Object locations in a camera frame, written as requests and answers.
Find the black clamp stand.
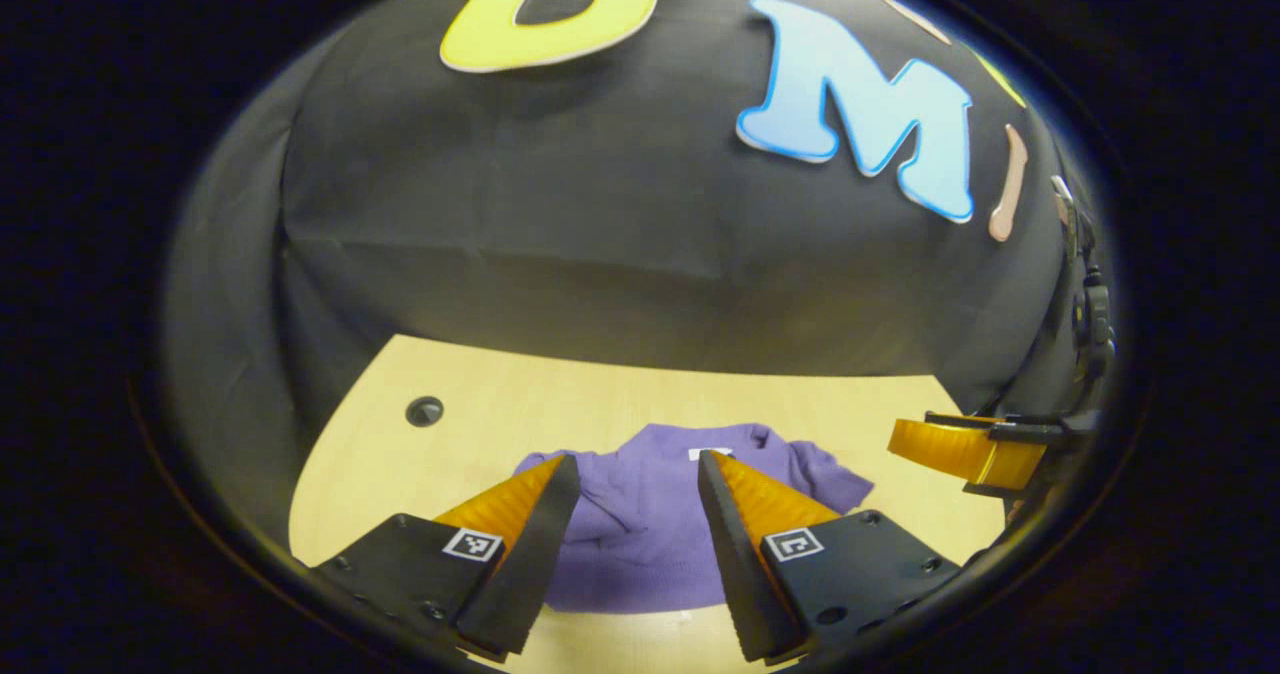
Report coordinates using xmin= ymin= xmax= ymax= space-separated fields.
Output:
xmin=1050 ymin=174 xmax=1119 ymax=385

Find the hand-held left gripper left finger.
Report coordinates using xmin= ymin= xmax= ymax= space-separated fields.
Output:
xmin=315 ymin=454 xmax=583 ymax=660

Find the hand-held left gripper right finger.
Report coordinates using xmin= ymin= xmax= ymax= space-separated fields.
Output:
xmin=697 ymin=449 xmax=961 ymax=665

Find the purple ribbed button cardigan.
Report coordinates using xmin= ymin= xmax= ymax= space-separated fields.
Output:
xmin=512 ymin=422 xmax=876 ymax=615

